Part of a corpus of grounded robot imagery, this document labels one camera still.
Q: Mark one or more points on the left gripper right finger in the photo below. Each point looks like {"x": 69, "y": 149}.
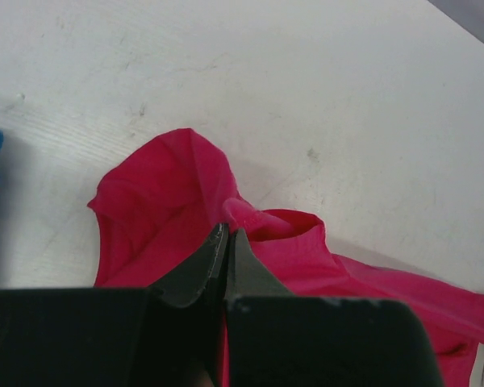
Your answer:
{"x": 277, "y": 338}

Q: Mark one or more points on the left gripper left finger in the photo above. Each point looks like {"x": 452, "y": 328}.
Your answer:
{"x": 156, "y": 335}

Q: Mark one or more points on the pink t shirt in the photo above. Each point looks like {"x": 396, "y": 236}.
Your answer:
{"x": 157, "y": 207}

